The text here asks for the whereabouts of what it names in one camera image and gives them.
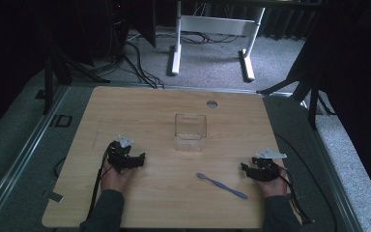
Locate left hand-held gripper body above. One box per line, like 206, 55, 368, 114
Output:
106, 134, 136, 174

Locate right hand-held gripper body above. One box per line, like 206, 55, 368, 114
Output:
250, 148, 288, 183

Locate blue toothbrush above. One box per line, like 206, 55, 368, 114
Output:
196, 172, 249, 200

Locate clear plastic holder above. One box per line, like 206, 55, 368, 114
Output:
174, 112, 208, 153

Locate person's right hand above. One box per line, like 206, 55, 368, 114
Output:
257, 175, 290, 198

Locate person's left hand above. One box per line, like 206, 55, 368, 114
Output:
100, 161, 136, 194

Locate grey tape piece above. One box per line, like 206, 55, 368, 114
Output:
47, 191, 65, 204

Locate black metal stand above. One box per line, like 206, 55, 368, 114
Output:
256, 61, 336, 131
42, 44, 111, 116

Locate dark computer tower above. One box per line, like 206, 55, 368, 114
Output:
105, 0, 130, 60

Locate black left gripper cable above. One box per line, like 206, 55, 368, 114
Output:
86, 149, 114, 221

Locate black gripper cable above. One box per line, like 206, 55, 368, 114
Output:
86, 149, 114, 221
278, 165, 316, 225

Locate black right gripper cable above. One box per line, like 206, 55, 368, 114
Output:
278, 165, 316, 225

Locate long black cable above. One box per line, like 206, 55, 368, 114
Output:
274, 133, 338, 232

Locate black cable loop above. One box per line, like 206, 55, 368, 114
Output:
53, 157, 68, 179

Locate black rectangular floor bracket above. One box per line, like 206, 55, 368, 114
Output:
48, 114, 73, 129

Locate black floor cables bundle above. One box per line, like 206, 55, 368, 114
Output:
122, 40, 166, 90

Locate black cables under desk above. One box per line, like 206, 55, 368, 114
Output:
180, 31, 241, 45

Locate white desk frame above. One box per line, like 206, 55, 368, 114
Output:
169, 0, 267, 82

